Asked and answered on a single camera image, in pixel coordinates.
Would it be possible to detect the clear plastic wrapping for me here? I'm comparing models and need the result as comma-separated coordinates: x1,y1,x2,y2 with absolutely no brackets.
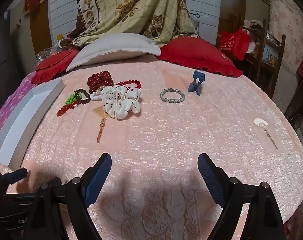
36,47,62,63

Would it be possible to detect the wooden chair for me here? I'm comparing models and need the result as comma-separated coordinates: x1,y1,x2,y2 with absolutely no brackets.
243,19,287,98

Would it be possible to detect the floral checked cloth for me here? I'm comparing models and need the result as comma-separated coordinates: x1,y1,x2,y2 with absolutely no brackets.
66,0,201,49

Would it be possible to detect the white polka dot scrunchie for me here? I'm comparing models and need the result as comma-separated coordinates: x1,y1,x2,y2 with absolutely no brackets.
101,85,142,120

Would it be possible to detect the white shell hairpin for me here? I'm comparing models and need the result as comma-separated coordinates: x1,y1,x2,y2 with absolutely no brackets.
253,118,279,150

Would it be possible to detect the silver mesh bracelet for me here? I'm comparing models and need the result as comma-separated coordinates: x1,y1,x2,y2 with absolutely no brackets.
160,88,181,103

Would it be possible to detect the fan-shaped tassel hairpin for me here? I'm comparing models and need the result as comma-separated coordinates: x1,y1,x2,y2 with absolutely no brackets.
91,106,109,144

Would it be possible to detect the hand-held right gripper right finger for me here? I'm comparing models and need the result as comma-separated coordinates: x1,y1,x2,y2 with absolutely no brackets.
197,153,286,240

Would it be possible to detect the brown bead bracelet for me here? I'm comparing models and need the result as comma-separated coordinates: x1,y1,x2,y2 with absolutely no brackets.
74,89,91,102

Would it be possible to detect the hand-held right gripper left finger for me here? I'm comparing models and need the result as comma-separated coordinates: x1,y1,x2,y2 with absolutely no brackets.
29,152,112,240

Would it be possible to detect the red fringed pillow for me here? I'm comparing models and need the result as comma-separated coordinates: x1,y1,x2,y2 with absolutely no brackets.
31,49,80,85

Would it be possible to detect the white pearl bead strand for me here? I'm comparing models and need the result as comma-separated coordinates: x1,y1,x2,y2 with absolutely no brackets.
90,87,107,101

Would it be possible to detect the red ruffled pillow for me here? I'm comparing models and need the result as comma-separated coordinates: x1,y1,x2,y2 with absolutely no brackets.
157,36,244,77

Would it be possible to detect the grey refrigerator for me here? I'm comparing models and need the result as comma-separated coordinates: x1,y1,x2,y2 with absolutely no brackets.
0,5,34,100

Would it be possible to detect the blue hair claw clip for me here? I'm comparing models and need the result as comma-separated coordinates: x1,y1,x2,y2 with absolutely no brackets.
187,70,204,97

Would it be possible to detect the wooden door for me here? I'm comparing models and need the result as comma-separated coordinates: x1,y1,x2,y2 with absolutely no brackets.
218,0,247,34
29,0,53,55

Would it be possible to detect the red bead bracelet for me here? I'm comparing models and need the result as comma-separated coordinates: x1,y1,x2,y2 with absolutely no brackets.
56,101,78,117
115,79,142,90

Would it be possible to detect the white shallow box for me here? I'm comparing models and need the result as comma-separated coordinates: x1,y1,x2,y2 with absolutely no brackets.
0,77,65,167

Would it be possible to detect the green bead bracelet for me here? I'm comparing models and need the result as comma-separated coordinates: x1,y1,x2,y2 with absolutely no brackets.
65,93,79,105

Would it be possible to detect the pink folded cloth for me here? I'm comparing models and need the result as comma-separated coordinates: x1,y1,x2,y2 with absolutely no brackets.
243,19,263,30

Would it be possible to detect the dark red dotted scrunchie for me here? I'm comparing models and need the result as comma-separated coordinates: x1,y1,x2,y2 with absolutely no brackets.
88,72,115,93

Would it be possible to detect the pink quilted bedspread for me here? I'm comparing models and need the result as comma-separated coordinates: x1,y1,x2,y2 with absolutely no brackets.
0,55,303,240

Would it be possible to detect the purple patterned sheet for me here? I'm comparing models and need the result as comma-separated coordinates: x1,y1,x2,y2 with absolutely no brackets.
0,72,37,145

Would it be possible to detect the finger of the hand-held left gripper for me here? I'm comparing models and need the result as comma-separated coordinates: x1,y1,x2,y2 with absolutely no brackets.
0,168,28,184

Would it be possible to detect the pink floral curtain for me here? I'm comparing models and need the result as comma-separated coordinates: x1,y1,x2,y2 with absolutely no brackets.
269,0,303,75

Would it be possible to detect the red shopping bag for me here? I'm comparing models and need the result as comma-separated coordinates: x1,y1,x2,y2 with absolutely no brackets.
218,27,252,61

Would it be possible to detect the colourful picture box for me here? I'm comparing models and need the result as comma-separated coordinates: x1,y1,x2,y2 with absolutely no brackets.
263,44,278,67

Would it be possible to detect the white pillow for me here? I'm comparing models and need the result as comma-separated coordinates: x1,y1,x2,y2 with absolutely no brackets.
66,33,162,72

